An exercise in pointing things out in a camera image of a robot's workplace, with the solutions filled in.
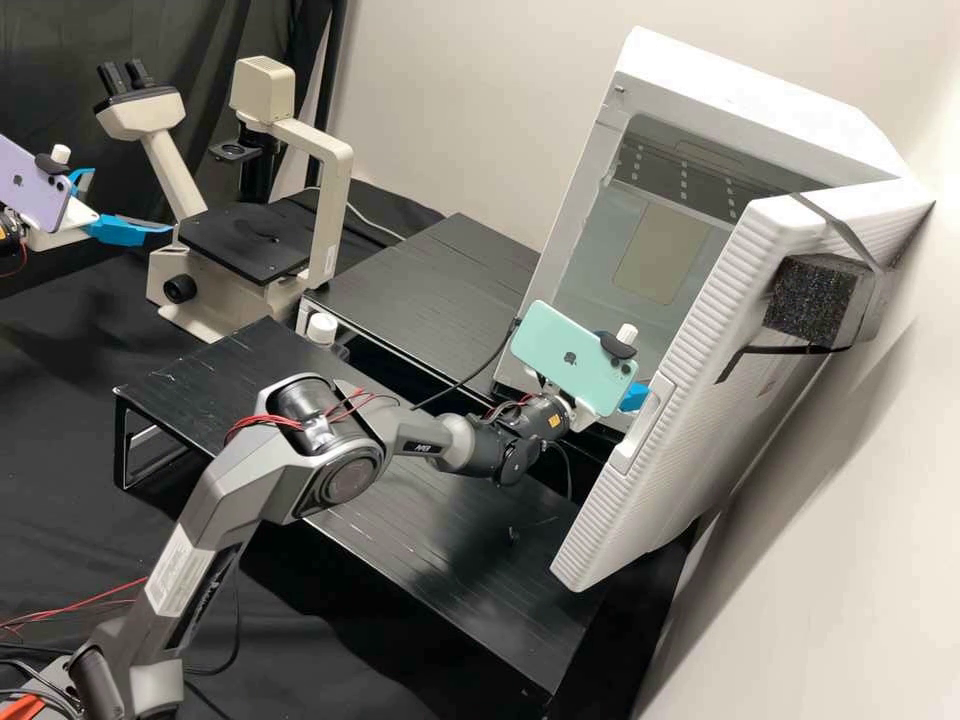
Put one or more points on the white incubator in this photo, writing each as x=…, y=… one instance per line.
x=712, y=82

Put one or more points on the wrist camera phone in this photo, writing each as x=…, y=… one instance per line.
x=562, y=349
x=34, y=187

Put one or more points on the incubator door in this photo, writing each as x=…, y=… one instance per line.
x=675, y=420

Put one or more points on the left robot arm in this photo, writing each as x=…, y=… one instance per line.
x=9, y=229

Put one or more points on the left wrist camera phone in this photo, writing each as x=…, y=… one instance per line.
x=34, y=187

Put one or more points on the cream microscope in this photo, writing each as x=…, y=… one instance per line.
x=225, y=240

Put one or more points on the black platform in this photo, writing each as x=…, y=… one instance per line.
x=450, y=540
x=427, y=292

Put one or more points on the white-capped bottle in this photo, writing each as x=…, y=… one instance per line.
x=322, y=328

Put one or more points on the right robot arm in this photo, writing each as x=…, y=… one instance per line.
x=247, y=480

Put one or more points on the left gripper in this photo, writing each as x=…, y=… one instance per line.
x=75, y=225

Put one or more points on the right wrist camera phone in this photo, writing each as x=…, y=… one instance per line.
x=562, y=349

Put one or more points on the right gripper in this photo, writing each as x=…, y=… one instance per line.
x=583, y=418

